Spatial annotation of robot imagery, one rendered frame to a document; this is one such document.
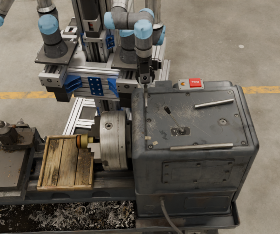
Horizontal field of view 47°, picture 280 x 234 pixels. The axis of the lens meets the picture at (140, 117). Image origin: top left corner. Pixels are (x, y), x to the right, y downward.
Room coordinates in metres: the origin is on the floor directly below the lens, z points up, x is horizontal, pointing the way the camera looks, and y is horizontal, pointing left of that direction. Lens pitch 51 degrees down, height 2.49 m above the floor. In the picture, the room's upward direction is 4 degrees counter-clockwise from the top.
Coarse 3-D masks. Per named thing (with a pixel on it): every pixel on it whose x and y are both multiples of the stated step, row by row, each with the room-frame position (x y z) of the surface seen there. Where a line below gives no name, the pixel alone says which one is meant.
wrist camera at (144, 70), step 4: (140, 60) 1.12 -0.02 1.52; (144, 60) 1.11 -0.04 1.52; (148, 60) 1.11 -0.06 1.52; (140, 64) 1.10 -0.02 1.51; (144, 64) 1.10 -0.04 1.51; (148, 64) 1.10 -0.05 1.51; (140, 68) 1.08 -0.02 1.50; (144, 68) 1.08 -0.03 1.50; (148, 68) 1.08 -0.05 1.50; (140, 72) 1.07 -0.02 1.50; (144, 72) 1.06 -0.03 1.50; (148, 72) 1.06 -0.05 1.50; (140, 76) 1.05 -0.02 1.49; (144, 76) 1.05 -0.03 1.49; (148, 76) 1.05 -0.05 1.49; (140, 80) 1.03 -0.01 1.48; (144, 80) 1.03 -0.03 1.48; (148, 80) 1.03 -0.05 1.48
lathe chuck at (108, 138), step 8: (112, 112) 1.08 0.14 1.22; (104, 120) 1.01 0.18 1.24; (112, 120) 1.01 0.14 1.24; (104, 128) 0.97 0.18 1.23; (112, 128) 0.96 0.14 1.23; (104, 136) 0.93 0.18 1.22; (112, 136) 0.92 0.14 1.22; (104, 144) 0.90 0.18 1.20; (112, 144) 0.89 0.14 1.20; (104, 152) 0.87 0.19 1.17; (112, 152) 0.87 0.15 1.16; (112, 160) 0.85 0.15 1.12; (104, 168) 0.85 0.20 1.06; (112, 168) 0.85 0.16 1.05; (120, 168) 0.85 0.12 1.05
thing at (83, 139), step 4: (76, 136) 1.01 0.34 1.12; (80, 136) 1.01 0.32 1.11; (84, 136) 1.01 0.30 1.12; (92, 136) 1.01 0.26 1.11; (76, 140) 0.99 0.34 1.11; (80, 140) 0.99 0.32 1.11; (84, 140) 0.99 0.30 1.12; (88, 140) 0.99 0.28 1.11; (92, 140) 0.99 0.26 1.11; (76, 144) 0.97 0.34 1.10; (80, 144) 0.97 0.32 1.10; (84, 144) 0.97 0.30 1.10; (80, 148) 0.97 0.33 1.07; (84, 148) 0.96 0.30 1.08
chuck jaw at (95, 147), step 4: (88, 144) 0.97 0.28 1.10; (92, 144) 0.96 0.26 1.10; (96, 144) 0.96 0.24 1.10; (88, 148) 0.94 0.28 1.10; (92, 148) 0.94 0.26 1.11; (96, 148) 0.94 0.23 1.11; (92, 152) 0.91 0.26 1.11; (96, 152) 0.91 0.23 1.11; (96, 156) 0.88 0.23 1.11; (100, 156) 0.88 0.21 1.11; (96, 160) 0.87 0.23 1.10; (100, 160) 0.87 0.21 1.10; (104, 160) 0.85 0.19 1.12; (104, 164) 0.85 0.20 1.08
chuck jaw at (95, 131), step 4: (104, 112) 1.11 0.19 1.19; (96, 116) 1.08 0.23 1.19; (100, 116) 1.08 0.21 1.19; (96, 120) 1.06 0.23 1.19; (92, 124) 1.06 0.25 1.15; (96, 124) 1.05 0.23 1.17; (92, 128) 1.03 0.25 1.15; (96, 128) 1.03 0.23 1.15; (88, 132) 1.02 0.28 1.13; (92, 132) 1.02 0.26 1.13; (96, 132) 1.02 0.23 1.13; (88, 136) 1.01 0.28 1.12
